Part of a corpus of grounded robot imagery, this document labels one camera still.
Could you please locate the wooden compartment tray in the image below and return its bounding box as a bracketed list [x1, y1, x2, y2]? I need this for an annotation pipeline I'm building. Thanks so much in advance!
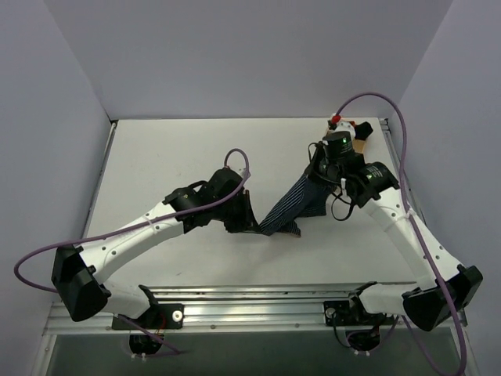
[325, 117, 372, 154]

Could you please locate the purple cable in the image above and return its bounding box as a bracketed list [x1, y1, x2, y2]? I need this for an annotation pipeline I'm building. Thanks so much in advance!
[330, 92, 469, 376]
[13, 148, 251, 293]

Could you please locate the black rolled garment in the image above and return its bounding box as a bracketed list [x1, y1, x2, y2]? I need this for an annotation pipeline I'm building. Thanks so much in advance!
[354, 121, 373, 141]

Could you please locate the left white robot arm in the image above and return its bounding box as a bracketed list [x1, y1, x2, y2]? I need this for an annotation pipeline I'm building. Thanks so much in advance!
[52, 168, 259, 328]

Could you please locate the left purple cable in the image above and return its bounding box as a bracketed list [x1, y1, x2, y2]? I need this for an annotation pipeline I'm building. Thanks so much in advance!
[13, 148, 251, 293]

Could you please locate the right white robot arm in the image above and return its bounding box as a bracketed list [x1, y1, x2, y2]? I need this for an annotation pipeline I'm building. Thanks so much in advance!
[306, 115, 483, 331]

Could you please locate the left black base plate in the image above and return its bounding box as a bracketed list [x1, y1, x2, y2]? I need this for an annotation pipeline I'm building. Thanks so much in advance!
[111, 303, 184, 331]

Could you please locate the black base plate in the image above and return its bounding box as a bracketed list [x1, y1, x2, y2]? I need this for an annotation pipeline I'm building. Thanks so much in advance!
[111, 303, 184, 331]
[323, 300, 395, 327]

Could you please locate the aluminium rail frame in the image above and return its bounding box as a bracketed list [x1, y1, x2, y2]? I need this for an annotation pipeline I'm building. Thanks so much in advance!
[32, 284, 460, 375]

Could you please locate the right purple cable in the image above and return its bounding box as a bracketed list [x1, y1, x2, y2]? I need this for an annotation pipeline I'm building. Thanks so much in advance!
[330, 92, 469, 376]

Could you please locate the navy striped underwear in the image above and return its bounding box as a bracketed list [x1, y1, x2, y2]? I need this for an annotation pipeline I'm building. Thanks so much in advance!
[259, 175, 332, 237]

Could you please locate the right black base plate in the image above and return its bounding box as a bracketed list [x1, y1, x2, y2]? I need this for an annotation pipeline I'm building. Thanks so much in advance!
[323, 300, 395, 327]

